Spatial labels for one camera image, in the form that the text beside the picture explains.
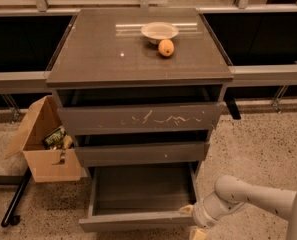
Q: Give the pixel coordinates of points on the grey drawer cabinet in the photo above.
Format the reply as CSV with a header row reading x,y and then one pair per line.
x,y
110,41

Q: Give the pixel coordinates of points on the white ceramic bowl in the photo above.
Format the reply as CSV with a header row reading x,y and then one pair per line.
x,y
155,32

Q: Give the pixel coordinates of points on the open cardboard box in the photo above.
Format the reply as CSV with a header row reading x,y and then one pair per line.
x,y
40,120

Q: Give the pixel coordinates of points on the black floor stand leg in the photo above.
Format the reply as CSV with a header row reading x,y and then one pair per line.
x,y
21,182

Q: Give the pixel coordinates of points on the scratched grey top drawer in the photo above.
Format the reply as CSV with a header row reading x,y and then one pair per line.
x,y
140,109

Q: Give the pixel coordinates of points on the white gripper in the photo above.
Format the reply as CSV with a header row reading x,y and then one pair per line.
x,y
200,214

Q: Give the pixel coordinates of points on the grey middle drawer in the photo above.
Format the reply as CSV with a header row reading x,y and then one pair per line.
x,y
142,148

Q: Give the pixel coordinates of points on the grey window ledge rail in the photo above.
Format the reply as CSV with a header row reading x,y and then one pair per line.
x,y
232,76

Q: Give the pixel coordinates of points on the orange fruit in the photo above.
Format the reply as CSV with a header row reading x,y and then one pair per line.
x,y
166,48

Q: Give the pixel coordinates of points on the grey bottom drawer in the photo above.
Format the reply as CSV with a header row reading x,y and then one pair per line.
x,y
136,197

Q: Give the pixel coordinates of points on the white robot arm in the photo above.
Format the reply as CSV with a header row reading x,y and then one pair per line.
x,y
231,195

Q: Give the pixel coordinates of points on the green snack packet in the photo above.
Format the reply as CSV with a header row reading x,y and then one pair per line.
x,y
54,140

